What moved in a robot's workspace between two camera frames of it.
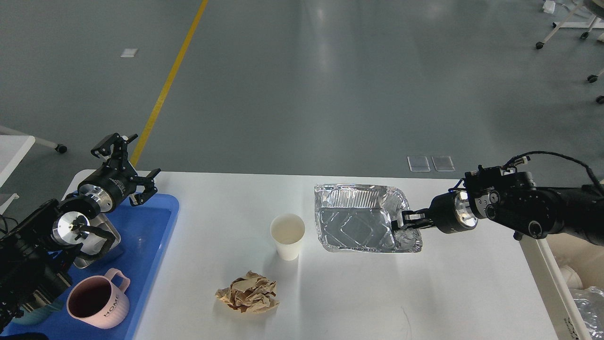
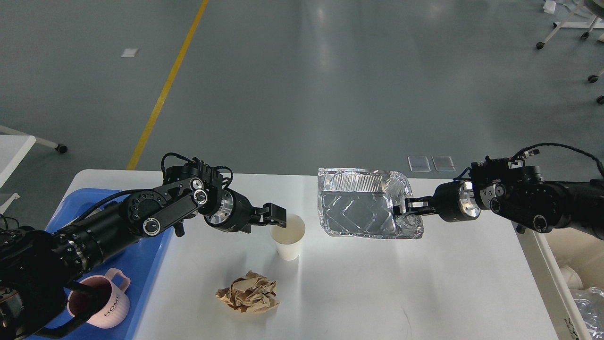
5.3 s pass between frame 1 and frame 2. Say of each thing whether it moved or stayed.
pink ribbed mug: stayed
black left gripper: moved
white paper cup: stayed
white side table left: stayed
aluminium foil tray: moved
